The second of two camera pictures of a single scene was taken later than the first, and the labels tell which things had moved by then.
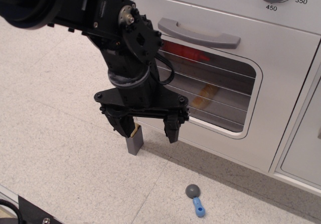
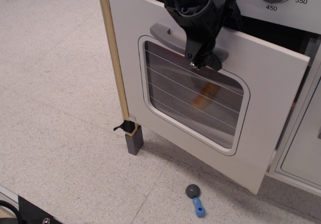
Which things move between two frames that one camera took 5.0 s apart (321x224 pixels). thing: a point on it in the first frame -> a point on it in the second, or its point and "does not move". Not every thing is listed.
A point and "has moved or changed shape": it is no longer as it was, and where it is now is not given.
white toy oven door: (241, 78) has moved or changed shape
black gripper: (139, 94) -> (201, 12)
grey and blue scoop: (193, 191) does not move
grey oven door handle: (171, 28) -> (177, 39)
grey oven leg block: (135, 143) does not move
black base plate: (30, 214) does not move
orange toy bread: (203, 98) does not move
